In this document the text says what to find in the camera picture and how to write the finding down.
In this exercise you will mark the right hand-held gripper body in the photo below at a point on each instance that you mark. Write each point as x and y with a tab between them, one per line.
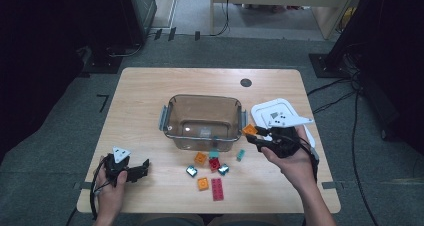
283	142

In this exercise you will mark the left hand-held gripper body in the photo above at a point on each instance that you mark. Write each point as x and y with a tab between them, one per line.
115	167

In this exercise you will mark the orange square toy brick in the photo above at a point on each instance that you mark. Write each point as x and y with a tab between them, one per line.
249	129
200	158

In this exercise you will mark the small light teal toy brick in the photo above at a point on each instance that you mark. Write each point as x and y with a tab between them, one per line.
240	154

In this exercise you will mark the white box lid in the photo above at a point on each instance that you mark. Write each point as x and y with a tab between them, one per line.
271	105

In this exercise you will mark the red square toy brick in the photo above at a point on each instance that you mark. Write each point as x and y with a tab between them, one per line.
215	164

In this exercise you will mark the long red toy brick plate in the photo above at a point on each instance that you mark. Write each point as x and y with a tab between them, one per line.
217	189

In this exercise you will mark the clear brown storage box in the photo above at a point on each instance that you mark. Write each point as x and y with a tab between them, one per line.
200	112

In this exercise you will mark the person's right hand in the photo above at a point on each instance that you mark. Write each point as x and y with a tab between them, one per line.
295	169

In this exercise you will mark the person's left hand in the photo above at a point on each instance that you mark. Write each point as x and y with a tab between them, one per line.
111	199

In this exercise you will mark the gray tape strip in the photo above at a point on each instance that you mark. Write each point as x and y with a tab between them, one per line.
81	185
330	185

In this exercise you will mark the person's right leg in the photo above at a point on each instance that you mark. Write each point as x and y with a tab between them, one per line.
246	221

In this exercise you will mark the black stand base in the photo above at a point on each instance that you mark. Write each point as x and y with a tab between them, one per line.
100	62
320	66

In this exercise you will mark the dark curtain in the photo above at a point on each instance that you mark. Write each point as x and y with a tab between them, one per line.
33	52
393	52

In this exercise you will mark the yellow object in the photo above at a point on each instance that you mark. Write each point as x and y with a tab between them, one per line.
349	14

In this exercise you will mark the black cabinet with glass door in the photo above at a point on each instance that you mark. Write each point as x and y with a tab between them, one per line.
143	6

